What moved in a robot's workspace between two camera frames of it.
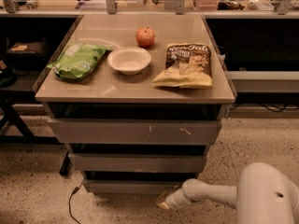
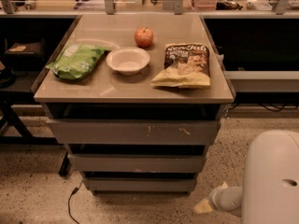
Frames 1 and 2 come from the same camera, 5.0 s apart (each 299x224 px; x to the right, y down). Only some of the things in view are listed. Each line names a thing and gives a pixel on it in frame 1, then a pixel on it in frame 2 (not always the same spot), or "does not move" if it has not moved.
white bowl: x=129 y=61 does not move
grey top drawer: x=134 y=132 does not move
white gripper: x=172 y=199 -> x=215 y=196
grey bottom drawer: x=136 y=182 does not move
